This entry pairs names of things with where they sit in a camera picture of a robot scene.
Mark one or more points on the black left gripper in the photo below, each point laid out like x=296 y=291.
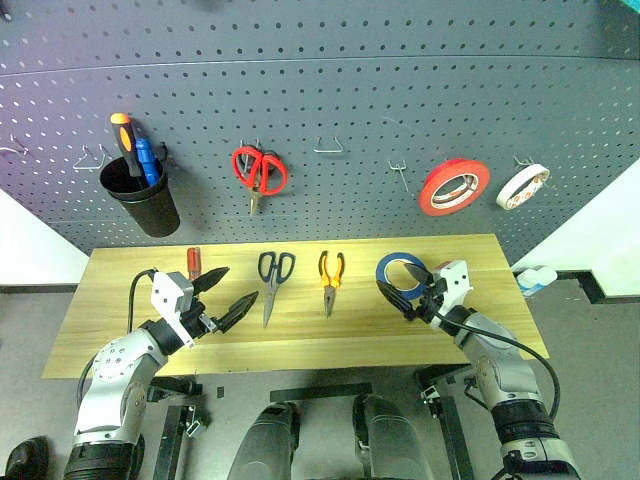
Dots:
x=200 y=312

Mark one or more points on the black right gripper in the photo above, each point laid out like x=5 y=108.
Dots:
x=430 y=305

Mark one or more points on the blue tape roll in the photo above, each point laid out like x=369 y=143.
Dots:
x=385 y=265

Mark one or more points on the orange black needle-nose pliers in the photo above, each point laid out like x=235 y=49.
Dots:
x=330 y=280

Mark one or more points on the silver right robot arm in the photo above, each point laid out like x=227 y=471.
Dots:
x=505 y=370

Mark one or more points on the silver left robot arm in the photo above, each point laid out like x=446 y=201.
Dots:
x=120 y=370

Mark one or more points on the grey pegboard with tools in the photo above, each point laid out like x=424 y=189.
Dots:
x=350 y=90

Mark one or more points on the red tape roll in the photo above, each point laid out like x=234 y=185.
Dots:
x=435 y=187

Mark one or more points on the black plastic cup holder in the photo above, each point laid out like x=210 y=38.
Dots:
x=150 y=210

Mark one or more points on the double prong pegboard hook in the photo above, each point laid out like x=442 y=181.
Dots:
x=400 y=170

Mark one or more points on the white and blue container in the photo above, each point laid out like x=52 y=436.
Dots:
x=537 y=280

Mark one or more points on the black table crossbar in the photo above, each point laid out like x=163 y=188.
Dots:
x=320 y=393

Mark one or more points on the black metal table leg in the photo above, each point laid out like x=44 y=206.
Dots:
x=170 y=440
x=450 y=420

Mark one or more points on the white tape roll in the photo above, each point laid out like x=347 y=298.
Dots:
x=510 y=192

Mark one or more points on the grey rounded shape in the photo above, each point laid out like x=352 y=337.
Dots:
x=390 y=440
x=265 y=445

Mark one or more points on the black shoe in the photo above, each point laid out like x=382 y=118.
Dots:
x=25 y=457

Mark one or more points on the teal object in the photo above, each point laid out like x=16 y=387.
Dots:
x=631 y=6

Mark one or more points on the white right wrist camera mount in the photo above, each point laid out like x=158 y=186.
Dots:
x=457 y=282

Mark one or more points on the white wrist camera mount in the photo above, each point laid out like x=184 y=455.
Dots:
x=167 y=295
x=457 y=282

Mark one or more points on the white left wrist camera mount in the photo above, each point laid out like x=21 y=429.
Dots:
x=167 y=295

